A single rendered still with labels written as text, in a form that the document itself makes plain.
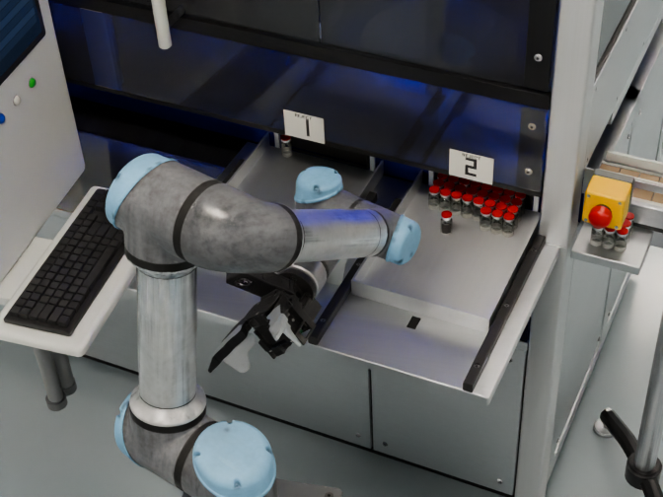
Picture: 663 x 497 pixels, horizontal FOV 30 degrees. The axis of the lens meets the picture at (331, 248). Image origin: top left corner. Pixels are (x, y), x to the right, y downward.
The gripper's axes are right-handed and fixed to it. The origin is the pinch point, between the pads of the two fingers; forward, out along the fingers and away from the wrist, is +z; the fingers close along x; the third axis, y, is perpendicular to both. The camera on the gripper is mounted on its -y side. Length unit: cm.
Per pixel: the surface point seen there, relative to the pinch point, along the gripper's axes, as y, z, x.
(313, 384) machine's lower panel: 46, -74, 62
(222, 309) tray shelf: 3.0, -29.1, 24.7
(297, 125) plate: -10, -65, 13
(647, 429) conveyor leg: 93, -82, 3
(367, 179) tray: 8, -71, 12
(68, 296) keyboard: -14, -28, 52
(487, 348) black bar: 32.4, -32.2, -13.3
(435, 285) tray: 24, -46, -3
